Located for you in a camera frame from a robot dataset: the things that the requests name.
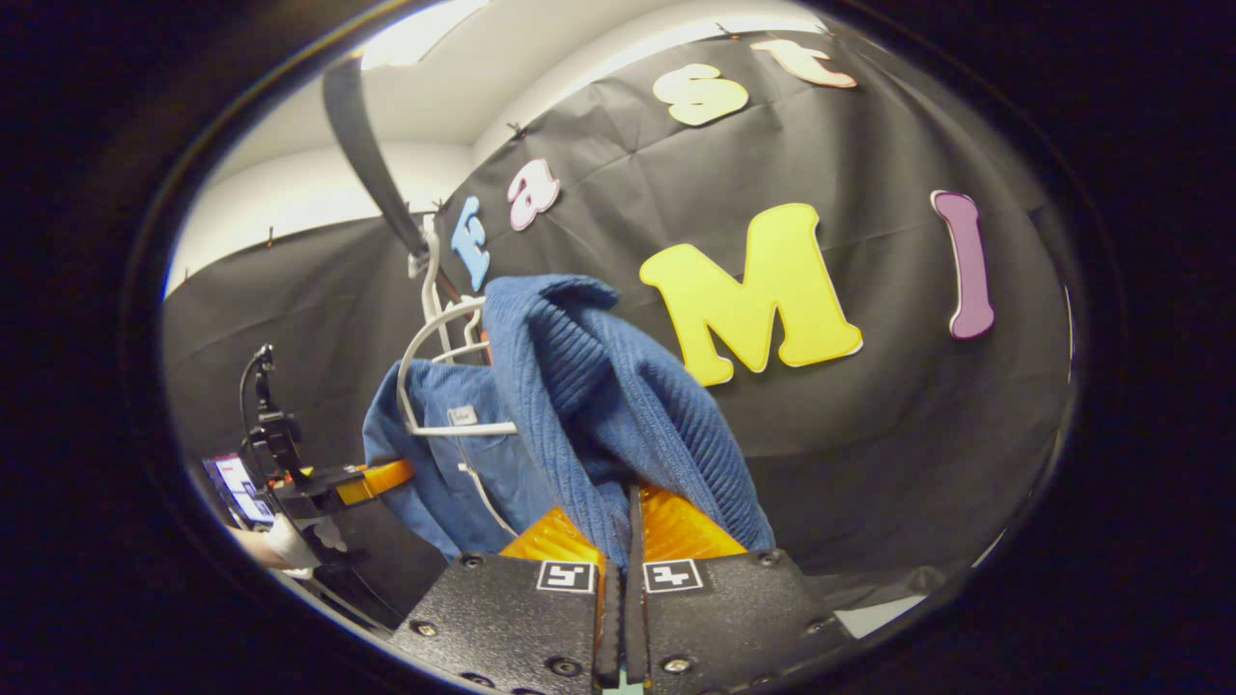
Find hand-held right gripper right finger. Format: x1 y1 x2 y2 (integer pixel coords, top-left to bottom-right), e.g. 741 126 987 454
624 483 857 694

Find black backdrop cloth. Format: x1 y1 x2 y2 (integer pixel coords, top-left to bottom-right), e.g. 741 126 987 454
159 19 1078 628

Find black metal clothes rack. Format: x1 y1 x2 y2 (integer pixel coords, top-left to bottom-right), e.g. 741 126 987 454
322 56 464 310

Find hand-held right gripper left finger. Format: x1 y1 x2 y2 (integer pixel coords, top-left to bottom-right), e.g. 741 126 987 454
391 507 629 695

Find white plastic hanger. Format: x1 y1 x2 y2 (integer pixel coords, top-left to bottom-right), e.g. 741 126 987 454
396 217 520 438

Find blue corduroy shirt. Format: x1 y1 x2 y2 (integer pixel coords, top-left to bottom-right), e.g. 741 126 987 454
362 273 778 570

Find black mounted smartphone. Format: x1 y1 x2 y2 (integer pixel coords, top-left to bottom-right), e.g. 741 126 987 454
203 454 278 532

